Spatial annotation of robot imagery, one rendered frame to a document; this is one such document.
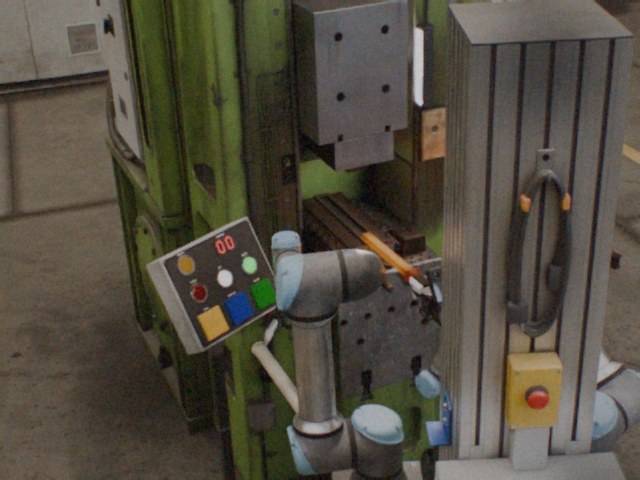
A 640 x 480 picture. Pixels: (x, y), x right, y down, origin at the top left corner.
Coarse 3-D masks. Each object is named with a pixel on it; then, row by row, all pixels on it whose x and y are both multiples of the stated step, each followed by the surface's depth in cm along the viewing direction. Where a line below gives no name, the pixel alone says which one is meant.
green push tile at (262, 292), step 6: (264, 282) 286; (252, 288) 283; (258, 288) 284; (264, 288) 286; (270, 288) 287; (252, 294) 283; (258, 294) 284; (264, 294) 285; (270, 294) 287; (258, 300) 283; (264, 300) 285; (270, 300) 286; (258, 306) 283; (264, 306) 284
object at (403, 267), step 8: (368, 232) 318; (368, 240) 313; (376, 240) 312; (376, 248) 309; (384, 248) 307; (384, 256) 305; (392, 256) 302; (392, 264) 300; (400, 264) 297; (408, 264) 296; (408, 272) 291; (416, 272) 291; (408, 280) 292; (416, 280) 287; (424, 280) 286
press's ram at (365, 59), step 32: (320, 0) 286; (352, 0) 284; (384, 0) 282; (320, 32) 276; (352, 32) 280; (384, 32) 285; (320, 64) 280; (352, 64) 284; (384, 64) 289; (320, 96) 284; (352, 96) 289; (384, 96) 293; (320, 128) 289; (352, 128) 293; (384, 128) 298
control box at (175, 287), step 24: (216, 240) 279; (240, 240) 285; (168, 264) 268; (216, 264) 278; (240, 264) 283; (264, 264) 288; (168, 288) 268; (192, 288) 270; (216, 288) 276; (240, 288) 281; (168, 312) 273; (192, 312) 269; (264, 312) 285; (192, 336) 269; (216, 336) 273
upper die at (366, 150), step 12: (300, 132) 318; (384, 132) 299; (312, 144) 310; (336, 144) 293; (348, 144) 295; (360, 144) 297; (372, 144) 298; (384, 144) 300; (324, 156) 303; (336, 156) 295; (348, 156) 297; (360, 156) 299; (372, 156) 300; (384, 156) 302; (336, 168) 297; (348, 168) 299
